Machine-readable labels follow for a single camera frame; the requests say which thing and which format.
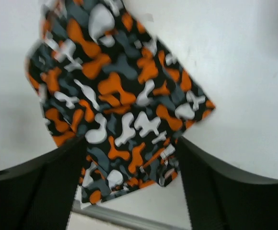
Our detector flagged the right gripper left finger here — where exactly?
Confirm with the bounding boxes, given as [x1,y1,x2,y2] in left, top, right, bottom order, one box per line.
[0,137,86,230]

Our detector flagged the orange camouflage shorts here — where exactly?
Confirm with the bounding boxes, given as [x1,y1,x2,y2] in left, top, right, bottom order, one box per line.
[27,0,215,208]

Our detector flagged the aluminium front rail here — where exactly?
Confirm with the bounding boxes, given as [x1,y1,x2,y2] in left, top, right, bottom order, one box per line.
[72,200,184,230]

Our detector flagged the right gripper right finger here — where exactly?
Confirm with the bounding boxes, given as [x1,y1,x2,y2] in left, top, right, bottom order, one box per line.
[176,137,278,230]

